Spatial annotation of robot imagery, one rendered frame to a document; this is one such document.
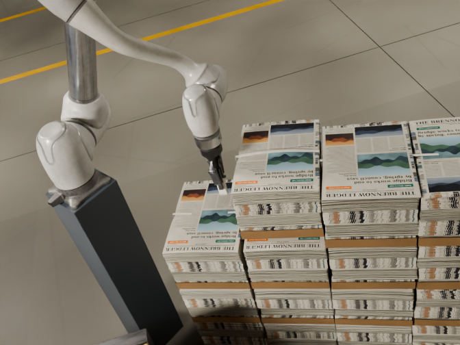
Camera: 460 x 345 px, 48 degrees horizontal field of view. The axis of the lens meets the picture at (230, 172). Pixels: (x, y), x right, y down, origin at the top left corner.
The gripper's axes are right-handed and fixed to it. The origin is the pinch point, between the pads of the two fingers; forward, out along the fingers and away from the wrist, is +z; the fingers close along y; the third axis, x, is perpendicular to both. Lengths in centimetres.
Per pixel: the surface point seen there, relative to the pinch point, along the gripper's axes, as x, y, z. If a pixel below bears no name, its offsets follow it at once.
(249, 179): -12.8, -8.2, -10.4
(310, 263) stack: -29.9, -18.0, 21.1
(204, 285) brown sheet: 11.0, -18.7, 33.3
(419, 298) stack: -66, -18, 41
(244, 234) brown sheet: -8.1, -14.2, 9.7
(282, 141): -22.3, 11.3, -10.0
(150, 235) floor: 74, 62, 96
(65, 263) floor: 123, 42, 96
